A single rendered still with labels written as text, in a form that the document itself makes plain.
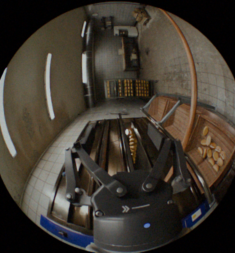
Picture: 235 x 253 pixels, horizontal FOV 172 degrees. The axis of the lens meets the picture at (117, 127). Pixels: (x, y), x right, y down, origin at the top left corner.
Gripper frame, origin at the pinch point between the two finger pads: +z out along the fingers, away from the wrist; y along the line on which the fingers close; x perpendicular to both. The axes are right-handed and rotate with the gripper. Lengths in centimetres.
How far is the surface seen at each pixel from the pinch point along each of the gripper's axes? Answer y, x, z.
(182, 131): 90, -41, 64
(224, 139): 90, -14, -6
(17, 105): -111, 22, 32
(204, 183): 31.8, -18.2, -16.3
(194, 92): 28.5, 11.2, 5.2
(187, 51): 28.4, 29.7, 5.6
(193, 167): 31.5, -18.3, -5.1
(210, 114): 91, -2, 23
